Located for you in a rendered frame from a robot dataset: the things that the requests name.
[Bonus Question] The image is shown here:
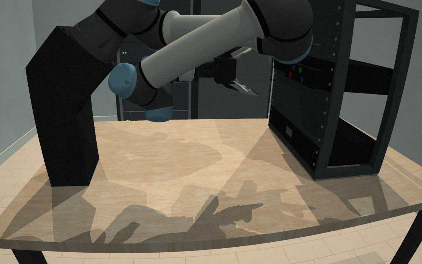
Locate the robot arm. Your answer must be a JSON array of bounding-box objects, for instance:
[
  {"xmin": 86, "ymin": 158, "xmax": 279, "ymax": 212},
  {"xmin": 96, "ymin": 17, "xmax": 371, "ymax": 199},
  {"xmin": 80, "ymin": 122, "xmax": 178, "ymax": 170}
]
[{"xmin": 70, "ymin": 0, "xmax": 313, "ymax": 122}]

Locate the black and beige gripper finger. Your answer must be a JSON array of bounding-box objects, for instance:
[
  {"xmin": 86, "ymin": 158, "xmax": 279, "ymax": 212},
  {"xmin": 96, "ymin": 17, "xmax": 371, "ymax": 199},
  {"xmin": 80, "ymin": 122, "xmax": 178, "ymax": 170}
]
[
  {"xmin": 223, "ymin": 79, "xmax": 258, "ymax": 96},
  {"xmin": 220, "ymin": 47, "xmax": 253, "ymax": 59}
]

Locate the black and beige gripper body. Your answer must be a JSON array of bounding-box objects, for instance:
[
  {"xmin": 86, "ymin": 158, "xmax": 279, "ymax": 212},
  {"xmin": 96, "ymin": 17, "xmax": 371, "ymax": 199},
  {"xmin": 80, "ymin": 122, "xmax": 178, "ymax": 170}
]
[{"xmin": 193, "ymin": 56, "xmax": 237, "ymax": 84}]

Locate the black server rack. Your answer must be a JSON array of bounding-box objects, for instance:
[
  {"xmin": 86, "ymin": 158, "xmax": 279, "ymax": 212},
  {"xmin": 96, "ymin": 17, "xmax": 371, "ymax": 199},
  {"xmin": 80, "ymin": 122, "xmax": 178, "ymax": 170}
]
[{"xmin": 268, "ymin": 0, "xmax": 419, "ymax": 182}]

